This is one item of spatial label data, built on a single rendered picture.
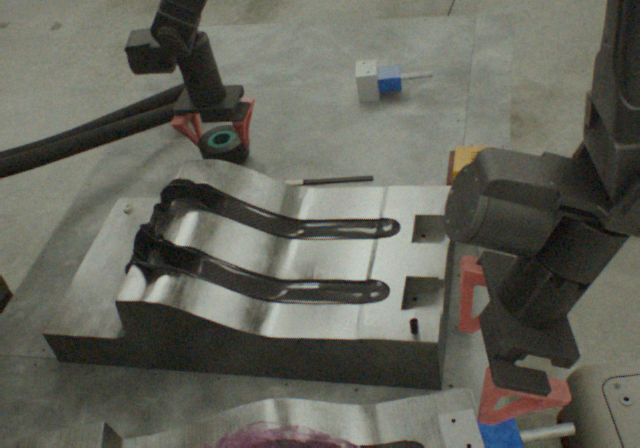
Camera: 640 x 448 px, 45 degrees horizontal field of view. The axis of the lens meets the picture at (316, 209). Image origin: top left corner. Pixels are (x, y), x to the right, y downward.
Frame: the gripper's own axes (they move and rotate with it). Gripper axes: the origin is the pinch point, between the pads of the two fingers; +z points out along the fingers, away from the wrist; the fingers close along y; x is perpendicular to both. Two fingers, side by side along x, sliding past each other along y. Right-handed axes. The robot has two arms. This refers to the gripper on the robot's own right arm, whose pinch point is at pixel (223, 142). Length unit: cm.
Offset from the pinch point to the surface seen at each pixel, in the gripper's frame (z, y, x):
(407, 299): -3, -35, 35
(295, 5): 85, 52, -206
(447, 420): -5, -42, 53
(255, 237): -7.3, -15.5, 29.3
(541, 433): -3, -51, 52
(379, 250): -6.1, -31.6, 30.0
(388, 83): 0.4, -25.7, -16.1
